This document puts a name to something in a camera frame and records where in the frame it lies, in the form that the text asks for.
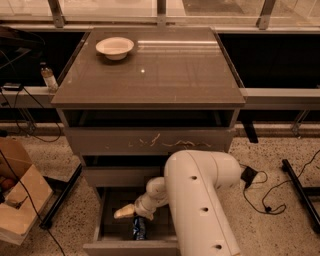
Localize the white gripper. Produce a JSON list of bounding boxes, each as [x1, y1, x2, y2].
[[114, 177, 168, 221]]

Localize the blue pepsi can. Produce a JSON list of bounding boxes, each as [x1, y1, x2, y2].
[[133, 216, 147, 240]]

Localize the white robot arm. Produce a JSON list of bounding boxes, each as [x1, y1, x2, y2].
[[114, 150, 241, 256]]

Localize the grey open bottom drawer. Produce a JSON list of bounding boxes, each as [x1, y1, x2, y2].
[[83, 187, 180, 256]]

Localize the grey middle drawer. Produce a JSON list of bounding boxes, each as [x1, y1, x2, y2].
[[82, 167, 163, 187]]

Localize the grey top drawer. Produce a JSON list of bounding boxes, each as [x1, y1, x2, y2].
[[64, 127, 235, 156]]

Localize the grey drawer cabinet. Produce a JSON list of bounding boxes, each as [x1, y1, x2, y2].
[[50, 26, 246, 201]]

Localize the black metal floor bar left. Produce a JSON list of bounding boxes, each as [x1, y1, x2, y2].
[[39, 164, 82, 230]]

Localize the black metal floor bar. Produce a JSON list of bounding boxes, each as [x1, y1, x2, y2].
[[282, 159, 320, 234], [39, 164, 82, 230]]

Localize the black power adapter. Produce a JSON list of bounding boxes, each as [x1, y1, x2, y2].
[[241, 166, 258, 188]]

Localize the cardboard box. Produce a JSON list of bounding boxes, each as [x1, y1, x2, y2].
[[0, 137, 53, 245]]

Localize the clear plastic bottle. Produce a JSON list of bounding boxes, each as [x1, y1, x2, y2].
[[40, 62, 58, 93]]

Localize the black metal floor bar right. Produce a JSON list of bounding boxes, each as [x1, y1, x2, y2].
[[282, 159, 320, 234]]

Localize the white bowl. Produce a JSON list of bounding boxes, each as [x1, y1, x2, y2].
[[96, 37, 134, 60]]

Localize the black device on ledge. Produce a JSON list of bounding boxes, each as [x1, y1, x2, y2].
[[2, 83, 23, 91]]

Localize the black cable left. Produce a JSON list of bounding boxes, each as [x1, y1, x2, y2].
[[0, 87, 67, 256]]

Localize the black floor cable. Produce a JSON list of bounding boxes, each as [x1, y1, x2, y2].
[[239, 150, 320, 216]]

